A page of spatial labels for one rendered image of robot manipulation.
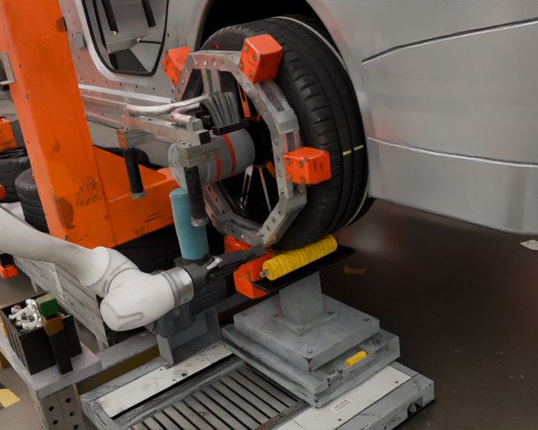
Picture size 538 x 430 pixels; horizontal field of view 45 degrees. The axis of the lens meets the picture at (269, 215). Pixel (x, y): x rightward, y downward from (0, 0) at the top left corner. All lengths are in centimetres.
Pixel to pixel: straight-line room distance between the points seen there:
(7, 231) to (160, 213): 102
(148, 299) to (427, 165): 69
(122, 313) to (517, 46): 97
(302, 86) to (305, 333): 83
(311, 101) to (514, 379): 115
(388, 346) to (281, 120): 87
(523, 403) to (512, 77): 115
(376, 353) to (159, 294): 83
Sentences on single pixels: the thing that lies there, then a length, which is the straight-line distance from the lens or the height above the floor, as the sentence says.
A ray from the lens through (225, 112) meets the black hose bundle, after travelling 159.
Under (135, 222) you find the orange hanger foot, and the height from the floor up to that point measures 58.
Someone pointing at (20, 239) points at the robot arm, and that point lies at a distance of 133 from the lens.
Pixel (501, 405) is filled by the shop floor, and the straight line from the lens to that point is 216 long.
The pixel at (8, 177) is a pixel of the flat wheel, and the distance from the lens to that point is 386.
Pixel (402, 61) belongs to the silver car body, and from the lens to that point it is 147.
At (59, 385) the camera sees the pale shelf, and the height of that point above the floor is 44.
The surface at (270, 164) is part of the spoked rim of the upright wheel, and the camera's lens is 185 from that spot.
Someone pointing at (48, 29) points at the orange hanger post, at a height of 123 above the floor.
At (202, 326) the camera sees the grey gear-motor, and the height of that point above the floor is 12.
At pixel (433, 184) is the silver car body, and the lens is 150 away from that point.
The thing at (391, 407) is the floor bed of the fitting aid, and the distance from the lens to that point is 201.
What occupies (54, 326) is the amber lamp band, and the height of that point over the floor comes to 59.
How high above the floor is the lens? 133
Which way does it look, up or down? 21 degrees down
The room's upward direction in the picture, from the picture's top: 8 degrees counter-clockwise
